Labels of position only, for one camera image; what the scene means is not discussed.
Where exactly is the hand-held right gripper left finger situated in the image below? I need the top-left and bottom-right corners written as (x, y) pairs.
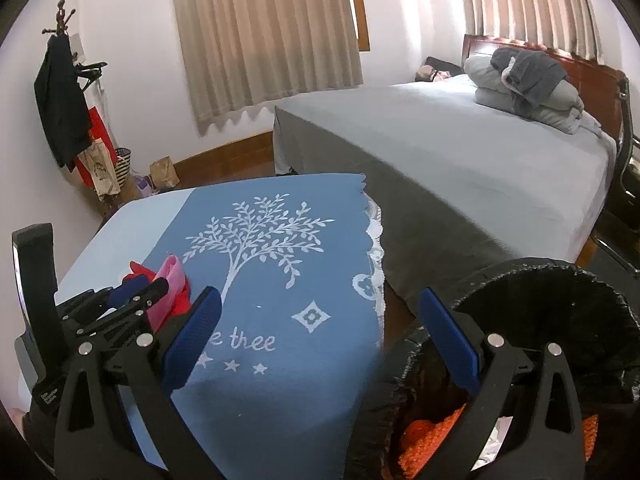
top-left (52, 286), bottom-right (223, 480)

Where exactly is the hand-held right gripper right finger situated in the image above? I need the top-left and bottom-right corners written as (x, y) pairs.
top-left (417, 287), bottom-right (586, 480)

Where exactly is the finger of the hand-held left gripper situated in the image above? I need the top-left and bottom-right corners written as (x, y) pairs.
top-left (56, 276), bottom-right (151, 328)
top-left (75, 277), bottom-right (170, 348)

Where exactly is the dark red cloth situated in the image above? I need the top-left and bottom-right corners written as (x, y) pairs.
top-left (122, 260), bottom-right (193, 333)

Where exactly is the large orange mesh sheet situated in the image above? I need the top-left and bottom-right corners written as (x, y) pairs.
top-left (397, 402), bottom-right (601, 480)

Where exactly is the black bag-lined bin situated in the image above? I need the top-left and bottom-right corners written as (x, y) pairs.
top-left (345, 257), bottom-right (640, 480)

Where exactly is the light blue tablecloth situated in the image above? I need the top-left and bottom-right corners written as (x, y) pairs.
top-left (15, 187), bottom-right (196, 468)

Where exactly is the blue tree-print cloth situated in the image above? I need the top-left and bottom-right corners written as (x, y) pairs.
top-left (142, 172), bottom-right (386, 480)

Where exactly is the beige printed tote bag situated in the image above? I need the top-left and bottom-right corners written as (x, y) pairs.
top-left (87, 139), bottom-right (122, 201)

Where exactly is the brown paper bag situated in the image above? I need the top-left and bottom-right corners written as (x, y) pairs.
top-left (149, 156), bottom-right (180, 192)

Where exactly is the white lace cloth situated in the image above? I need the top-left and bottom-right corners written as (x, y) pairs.
top-left (352, 195), bottom-right (389, 322)

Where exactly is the striped bag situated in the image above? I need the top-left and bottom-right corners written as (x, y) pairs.
top-left (114, 147), bottom-right (133, 188)

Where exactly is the red bag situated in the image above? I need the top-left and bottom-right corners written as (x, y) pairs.
top-left (74, 105), bottom-right (116, 188)

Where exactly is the black coat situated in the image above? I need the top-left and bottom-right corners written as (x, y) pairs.
top-left (34, 37), bottom-right (93, 168)

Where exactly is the bed with grey sheet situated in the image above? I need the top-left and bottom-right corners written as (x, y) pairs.
top-left (272, 74), bottom-right (618, 321)

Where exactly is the black clothes hanger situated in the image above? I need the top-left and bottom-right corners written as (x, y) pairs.
top-left (75, 61), bottom-right (108, 92)

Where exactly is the black office chair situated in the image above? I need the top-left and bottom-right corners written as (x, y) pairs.
top-left (592, 80), bottom-right (640, 281)

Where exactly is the wooden coat rack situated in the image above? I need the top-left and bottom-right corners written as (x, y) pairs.
top-left (42, 0), bottom-right (76, 39)

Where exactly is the light grey folded duvet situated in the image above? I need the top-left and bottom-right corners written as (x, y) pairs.
top-left (462, 55), bottom-right (603, 133)

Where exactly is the dark bundle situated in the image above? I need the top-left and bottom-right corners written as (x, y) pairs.
top-left (415, 57), bottom-right (463, 83)

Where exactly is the dark grey blanket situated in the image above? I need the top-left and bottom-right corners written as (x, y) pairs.
top-left (490, 47), bottom-right (568, 111)

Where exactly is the wide beige curtain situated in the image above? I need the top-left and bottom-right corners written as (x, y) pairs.
top-left (170, 0), bottom-right (365, 136)

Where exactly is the wooden headboard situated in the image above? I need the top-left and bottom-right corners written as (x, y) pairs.
top-left (462, 34), bottom-right (628, 141)

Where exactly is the narrow beige curtain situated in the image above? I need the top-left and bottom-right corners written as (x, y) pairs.
top-left (455, 0), bottom-right (603, 66)

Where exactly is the wooden window frame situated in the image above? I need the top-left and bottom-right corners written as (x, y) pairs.
top-left (345, 0), bottom-right (371, 53)

